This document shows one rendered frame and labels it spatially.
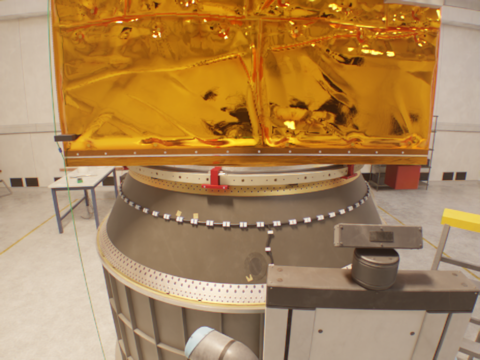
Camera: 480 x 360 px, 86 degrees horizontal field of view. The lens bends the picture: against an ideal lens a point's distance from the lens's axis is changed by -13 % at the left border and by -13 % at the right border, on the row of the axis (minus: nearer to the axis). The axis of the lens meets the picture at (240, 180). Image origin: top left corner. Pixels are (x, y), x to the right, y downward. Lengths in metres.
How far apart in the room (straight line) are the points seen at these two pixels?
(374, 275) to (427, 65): 1.37
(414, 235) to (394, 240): 0.03
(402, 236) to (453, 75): 8.74
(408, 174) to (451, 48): 7.53
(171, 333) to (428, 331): 1.36
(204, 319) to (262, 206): 0.62
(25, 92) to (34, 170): 1.94
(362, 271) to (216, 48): 1.16
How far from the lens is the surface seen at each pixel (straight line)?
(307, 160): 1.50
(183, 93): 1.39
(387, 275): 0.48
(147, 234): 1.61
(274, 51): 1.43
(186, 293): 1.45
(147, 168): 1.62
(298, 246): 1.46
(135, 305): 1.80
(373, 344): 0.57
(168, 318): 1.64
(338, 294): 0.48
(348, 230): 0.46
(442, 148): 9.14
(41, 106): 8.19
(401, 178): 1.78
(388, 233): 0.48
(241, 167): 1.40
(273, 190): 1.44
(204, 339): 0.98
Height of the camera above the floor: 2.05
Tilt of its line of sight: 15 degrees down
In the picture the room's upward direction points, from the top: straight up
